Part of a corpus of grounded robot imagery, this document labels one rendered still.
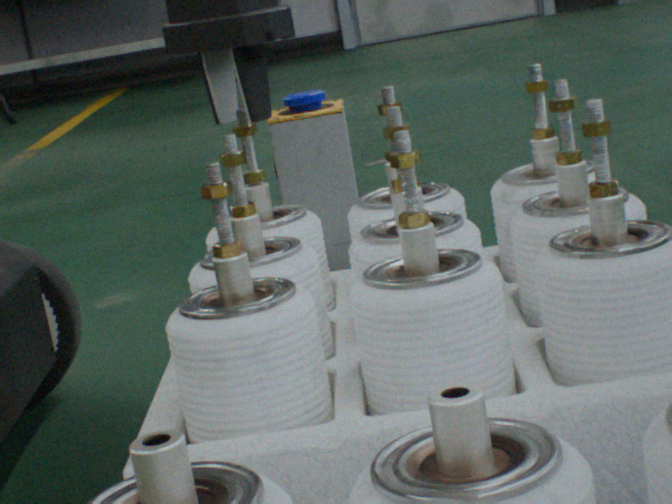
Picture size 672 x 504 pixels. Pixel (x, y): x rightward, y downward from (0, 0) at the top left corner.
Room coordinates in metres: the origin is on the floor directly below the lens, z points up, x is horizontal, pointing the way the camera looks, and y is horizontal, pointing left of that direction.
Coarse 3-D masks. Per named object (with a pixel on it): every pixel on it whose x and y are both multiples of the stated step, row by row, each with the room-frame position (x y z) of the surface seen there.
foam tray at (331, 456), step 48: (336, 288) 1.01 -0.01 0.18; (336, 336) 0.87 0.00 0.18; (528, 336) 0.80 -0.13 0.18; (336, 384) 0.77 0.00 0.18; (528, 384) 0.71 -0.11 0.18; (624, 384) 0.68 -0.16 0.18; (144, 432) 0.74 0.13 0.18; (288, 432) 0.70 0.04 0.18; (336, 432) 0.68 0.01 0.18; (384, 432) 0.67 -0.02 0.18; (576, 432) 0.67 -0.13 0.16; (624, 432) 0.67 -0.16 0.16; (288, 480) 0.68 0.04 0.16; (336, 480) 0.67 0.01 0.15; (624, 480) 0.67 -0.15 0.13
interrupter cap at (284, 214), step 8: (280, 208) 1.01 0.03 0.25; (288, 208) 1.01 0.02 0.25; (296, 208) 1.00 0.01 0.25; (304, 208) 0.99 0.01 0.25; (280, 216) 0.99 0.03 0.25; (288, 216) 0.97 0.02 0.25; (296, 216) 0.97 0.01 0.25; (304, 216) 0.98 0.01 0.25; (264, 224) 0.95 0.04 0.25; (272, 224) 0.95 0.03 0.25; (280, 224) 0.96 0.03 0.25
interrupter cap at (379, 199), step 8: (424, 184) 1.01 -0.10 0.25; (432, 184) 1.00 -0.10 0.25; (440, 184) 0.99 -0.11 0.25; (376, 192) 1.01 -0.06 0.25; (384, 192) 1.00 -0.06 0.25; (424, 192) 0.99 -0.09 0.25; (432, 192) 0.97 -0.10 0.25; (440, 192) 0.96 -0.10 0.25; (448, 192) 0.97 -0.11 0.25; (360, 200) 0.98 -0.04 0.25; (368, 200) 0.98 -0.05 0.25; (376, 200) 0.98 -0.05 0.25; (384, 200) 0.99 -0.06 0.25; (424, 200) 0.95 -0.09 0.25; (432, 200) 0.95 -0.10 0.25; (368, 208) 0.96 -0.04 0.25; (376, 208) 0.95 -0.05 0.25; (384, 208) 0.95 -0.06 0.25; (392, 208) 0.95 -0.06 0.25
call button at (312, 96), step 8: (288, 96) 1.15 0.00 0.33; (296, 96) 1.14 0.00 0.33; (304, 96) 1.14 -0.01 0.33; (312, 96) 1.14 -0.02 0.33; (320, 96) 1.15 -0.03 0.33; (288, 104) 1.15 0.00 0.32; (296, 104) 1.14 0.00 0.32; (304, 104) 1.14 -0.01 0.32; (312, 104) 1.14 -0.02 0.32; (320, 104) 1.15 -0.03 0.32
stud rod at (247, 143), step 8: (240, 112) 0.99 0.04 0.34; (240, 120) 0.99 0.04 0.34; (248, 136) 0.99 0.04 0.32; (248, 144) 0.99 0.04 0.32; (248, 152) 0.99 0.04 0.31; (248, 160) 0.99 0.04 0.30; (256, 160) 0.99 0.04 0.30; (248, 168) 0.99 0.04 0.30; (256, 168) 0.99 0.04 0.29; (256, 184) 0.99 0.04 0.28
